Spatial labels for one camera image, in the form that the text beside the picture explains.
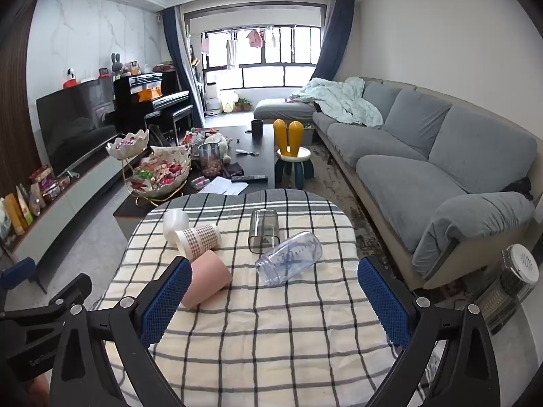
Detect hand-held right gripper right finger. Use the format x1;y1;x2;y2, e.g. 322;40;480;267
357;256;501;407

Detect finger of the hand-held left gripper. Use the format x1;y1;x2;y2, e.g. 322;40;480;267
0;273;93;348
0;258;38;302

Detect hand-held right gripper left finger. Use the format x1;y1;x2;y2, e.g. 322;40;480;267
50;256;193;407

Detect pink cup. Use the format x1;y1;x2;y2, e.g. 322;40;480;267
180;249;233;309

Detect checked paper cup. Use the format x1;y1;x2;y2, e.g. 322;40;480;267
175;223;222;262

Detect white plastic cup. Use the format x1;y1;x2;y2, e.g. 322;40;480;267
163;209;190;241

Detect grey transparent cup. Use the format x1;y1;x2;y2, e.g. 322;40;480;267
248;209;281;255

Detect row of snack packets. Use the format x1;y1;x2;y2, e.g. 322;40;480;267
0;165;71;240

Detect clear plastic bottle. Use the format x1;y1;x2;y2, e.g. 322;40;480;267
255;231;323;287

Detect grey television cabinet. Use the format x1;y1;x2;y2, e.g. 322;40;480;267
0;153;128;272

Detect plaid tablecloth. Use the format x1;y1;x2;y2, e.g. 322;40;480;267
95;189;429;407

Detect electric heater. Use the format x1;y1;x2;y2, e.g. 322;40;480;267
475;244;539;335

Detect white tiered snack bowl stand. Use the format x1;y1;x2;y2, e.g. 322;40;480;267
105;129;192;208

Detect grey sofa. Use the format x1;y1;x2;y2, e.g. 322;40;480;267
254;77;539;291

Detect white papers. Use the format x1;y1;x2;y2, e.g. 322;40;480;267
204;177;249;196

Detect glass jar with nuts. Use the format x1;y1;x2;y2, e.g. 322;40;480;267
198;143;222;179

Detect flat television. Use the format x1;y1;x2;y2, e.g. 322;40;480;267
36;77;128;176

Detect plush toy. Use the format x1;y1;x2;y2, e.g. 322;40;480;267
204;131;232;164

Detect dark coffee table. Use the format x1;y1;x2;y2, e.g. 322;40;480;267
114;125;276;230

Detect stool with yellow ears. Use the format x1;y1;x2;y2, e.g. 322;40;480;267
273;119;314;189

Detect black piano bench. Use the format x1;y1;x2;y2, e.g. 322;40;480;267
144;105;193;145

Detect white air purifier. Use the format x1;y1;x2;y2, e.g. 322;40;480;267
205;82;221;115

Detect light green blanket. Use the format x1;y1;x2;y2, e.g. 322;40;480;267
288;77;385;129

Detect black piano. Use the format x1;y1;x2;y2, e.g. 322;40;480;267
112;71;193;136

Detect blue curtain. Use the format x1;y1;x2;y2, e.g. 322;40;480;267
312;0;355;83
161;6;204;130

